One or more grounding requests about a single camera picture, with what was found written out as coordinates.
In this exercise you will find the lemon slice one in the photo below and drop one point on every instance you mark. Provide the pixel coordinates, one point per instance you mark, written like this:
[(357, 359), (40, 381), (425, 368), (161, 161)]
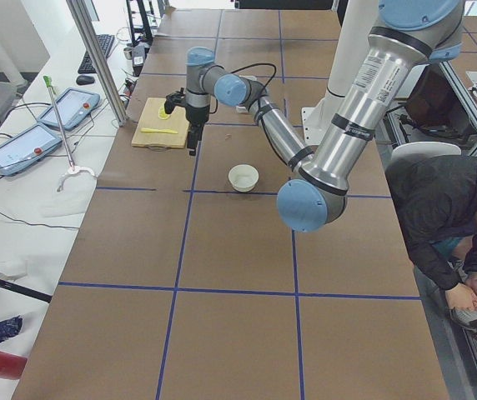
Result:
[(162, 114)]

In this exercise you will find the black computer mouse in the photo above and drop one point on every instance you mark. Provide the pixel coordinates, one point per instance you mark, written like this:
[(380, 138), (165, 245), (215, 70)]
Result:
[(83, 80)]

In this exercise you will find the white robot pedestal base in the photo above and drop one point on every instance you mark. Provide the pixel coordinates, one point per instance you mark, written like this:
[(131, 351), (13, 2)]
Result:
[(330, 83)]

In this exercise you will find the person in black jacket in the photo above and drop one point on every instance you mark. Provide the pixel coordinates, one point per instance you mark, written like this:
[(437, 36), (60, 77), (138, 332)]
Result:
[(436, 204)]

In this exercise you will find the yellow plastic knife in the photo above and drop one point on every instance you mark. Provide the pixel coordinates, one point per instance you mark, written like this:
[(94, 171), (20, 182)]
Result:
[(149, 130)]

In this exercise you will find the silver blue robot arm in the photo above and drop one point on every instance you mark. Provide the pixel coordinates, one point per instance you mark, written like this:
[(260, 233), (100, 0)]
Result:
[(381, 42)]

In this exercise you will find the grabber reach tool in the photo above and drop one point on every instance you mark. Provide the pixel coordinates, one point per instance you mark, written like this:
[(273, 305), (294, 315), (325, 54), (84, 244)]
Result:
[(73, 168)]

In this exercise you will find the clear plastic egg box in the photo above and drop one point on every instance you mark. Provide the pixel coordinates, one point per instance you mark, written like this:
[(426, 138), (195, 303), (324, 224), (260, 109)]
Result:
[(241, 109)]

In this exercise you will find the bamboo cutting board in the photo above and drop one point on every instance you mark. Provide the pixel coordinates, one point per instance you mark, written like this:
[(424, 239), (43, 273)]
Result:
[(149, 119)]

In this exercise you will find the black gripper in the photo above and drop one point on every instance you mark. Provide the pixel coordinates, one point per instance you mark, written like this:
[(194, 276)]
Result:
[(195, 117)]

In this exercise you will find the teach pendant far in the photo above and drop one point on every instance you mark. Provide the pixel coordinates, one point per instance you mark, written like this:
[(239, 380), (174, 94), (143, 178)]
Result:
[(74, 105)]

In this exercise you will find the aluminium frame post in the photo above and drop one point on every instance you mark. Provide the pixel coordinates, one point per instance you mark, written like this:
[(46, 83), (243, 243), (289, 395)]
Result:
[(84, 25)]

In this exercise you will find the white bowl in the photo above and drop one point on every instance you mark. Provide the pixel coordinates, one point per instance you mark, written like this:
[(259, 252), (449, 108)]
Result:
[(243, 177)]

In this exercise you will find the teach pendant near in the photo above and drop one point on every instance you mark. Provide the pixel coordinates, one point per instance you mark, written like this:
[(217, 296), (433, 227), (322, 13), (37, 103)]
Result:
[(28, 147)]

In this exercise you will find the teach pendant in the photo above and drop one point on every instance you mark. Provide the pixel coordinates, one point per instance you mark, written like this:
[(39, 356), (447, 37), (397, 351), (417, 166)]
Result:
[(28, 147), (74, 105)]

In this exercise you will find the white chair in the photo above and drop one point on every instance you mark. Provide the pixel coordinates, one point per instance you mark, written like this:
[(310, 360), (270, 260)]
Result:
[(413, 152)]

